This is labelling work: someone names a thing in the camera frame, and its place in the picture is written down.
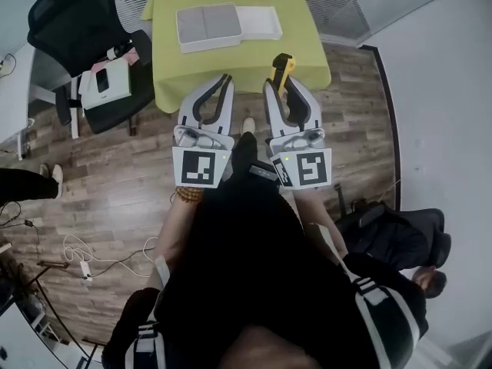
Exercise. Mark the person's right forearm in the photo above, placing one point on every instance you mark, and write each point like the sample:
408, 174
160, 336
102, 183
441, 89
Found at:
319, 217

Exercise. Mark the white desk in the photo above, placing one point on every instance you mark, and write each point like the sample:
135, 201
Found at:
11, 102

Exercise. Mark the black phone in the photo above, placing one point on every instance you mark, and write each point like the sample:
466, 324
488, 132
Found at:
102, 80

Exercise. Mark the pink paper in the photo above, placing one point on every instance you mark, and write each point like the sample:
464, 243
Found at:
131, 57

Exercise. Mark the black chest device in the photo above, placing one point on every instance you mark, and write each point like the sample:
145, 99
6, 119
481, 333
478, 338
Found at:
264, 172

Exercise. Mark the white box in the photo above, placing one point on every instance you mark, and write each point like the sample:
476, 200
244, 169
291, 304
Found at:
259, 23
115, 85

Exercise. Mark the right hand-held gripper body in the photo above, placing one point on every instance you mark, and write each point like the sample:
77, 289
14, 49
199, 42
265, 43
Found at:
307, 167

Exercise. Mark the grey divided tray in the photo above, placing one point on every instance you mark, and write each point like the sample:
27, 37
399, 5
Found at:
207, 25

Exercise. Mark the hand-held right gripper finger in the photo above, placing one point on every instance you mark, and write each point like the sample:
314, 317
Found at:
273, 110
313, 110

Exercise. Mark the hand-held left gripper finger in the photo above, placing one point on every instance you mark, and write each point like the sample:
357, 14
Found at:
227, 110
188, 106

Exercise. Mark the white power adapter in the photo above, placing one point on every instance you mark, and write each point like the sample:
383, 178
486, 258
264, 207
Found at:
86, 269

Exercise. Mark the green tablecloth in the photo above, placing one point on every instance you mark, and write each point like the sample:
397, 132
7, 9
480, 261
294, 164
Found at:
246, 67

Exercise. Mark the black floor strip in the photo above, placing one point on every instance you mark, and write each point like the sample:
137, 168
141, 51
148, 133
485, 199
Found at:
392, 121

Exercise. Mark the yellow black handled tool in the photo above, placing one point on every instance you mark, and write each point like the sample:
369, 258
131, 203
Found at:
281, 69

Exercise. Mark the black chair with jacket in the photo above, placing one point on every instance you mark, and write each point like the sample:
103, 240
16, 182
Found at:
399, 237

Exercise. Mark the person's left forearm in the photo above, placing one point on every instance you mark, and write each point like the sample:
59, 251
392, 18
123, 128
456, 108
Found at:
173, 233

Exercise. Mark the white flat box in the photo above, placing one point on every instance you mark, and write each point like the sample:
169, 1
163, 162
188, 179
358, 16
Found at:
115, 85

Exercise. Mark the white black cylinder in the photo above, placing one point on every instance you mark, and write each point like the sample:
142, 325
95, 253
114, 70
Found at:
115, 51

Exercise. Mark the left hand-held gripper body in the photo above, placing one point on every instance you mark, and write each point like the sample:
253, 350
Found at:
200, 167

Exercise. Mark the person's black clothing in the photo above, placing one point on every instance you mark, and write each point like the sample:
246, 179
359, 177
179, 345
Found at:
250, 252

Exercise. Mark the person's light shoe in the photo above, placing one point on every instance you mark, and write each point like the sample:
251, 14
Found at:
248, 125

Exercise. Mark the glass partition with blinds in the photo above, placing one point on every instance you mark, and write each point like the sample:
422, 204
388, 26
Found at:
338, 10

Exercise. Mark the black mesh office chair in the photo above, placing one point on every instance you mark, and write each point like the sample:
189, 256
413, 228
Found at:
73, 25

